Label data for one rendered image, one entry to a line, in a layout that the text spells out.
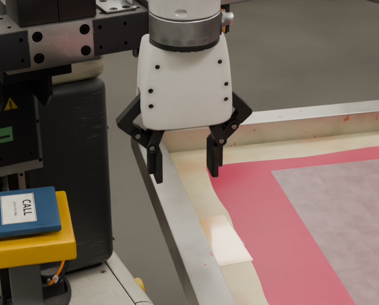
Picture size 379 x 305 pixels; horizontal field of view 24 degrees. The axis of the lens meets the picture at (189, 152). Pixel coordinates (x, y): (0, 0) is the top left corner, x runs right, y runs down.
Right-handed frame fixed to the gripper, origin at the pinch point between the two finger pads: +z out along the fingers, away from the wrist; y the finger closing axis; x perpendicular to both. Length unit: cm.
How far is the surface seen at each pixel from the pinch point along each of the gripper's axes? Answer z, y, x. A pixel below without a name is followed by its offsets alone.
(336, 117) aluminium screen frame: 9.3, -28.4, -24.7
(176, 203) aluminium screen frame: 8.5, 0.1, -4.9
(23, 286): 21.0, 19.7, -8.8
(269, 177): 12.2, -15.1, -14.4
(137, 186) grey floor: 111, -21, -179
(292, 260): 11.9, -11.9, 5.3
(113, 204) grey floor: 110, -11, -169
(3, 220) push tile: 10.4, 21.1, -8.4
